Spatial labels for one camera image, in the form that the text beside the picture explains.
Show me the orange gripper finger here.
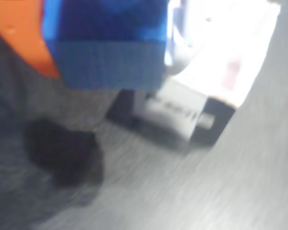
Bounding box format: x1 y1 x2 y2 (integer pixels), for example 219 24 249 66
0 0 62 79

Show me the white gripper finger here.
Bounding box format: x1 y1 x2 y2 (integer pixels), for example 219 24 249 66
163 0 201 75

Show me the blue cube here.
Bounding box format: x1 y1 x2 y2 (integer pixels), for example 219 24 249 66
41 0 169 91

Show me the white and black cardboard box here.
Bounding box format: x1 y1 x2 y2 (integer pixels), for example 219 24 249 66
105 0 283 154

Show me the grey felt mat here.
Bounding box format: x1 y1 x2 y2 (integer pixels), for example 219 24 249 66
0 23 288 230

